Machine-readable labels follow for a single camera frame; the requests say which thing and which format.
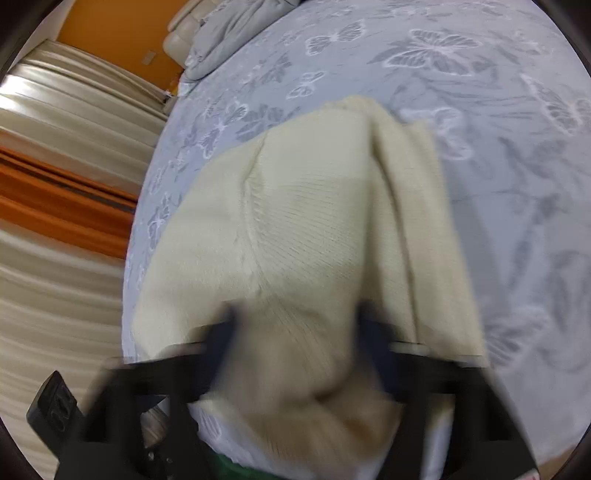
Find cream knit cardigan red buttons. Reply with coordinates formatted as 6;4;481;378
130;95;490;467

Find orange curtain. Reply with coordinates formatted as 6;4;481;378
0;145;139;259

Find white cloth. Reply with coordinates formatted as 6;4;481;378
191;401;455;480

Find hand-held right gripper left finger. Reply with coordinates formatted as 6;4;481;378
60;318;237;480

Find green garment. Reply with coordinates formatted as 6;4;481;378
217;455;266;480

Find beige padded headboard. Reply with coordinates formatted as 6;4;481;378
163;0;222;70

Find butterfly print bed sheet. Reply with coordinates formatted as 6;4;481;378
121;0;591;472

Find grey duvet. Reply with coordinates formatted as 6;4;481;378
178;0;301;95

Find beige curtain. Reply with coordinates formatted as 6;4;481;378
0;217;139;467
0;39;169;155

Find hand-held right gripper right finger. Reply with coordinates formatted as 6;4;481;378
358;314;541;480

